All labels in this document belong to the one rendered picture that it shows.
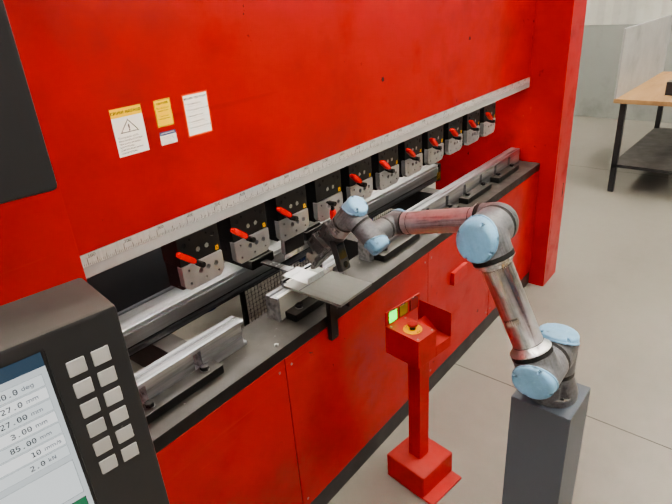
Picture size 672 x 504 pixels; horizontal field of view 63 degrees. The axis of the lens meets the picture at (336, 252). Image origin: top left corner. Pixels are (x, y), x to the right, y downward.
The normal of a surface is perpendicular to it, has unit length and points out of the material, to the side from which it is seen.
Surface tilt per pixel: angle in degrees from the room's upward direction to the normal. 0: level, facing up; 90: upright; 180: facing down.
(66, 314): 0
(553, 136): 90
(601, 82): 90
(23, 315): 0
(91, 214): 90
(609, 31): 90
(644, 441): 0
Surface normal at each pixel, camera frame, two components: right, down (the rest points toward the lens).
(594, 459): -0.07, -0.90
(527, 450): -0.65, 0.36
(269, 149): 0.78, 0.22
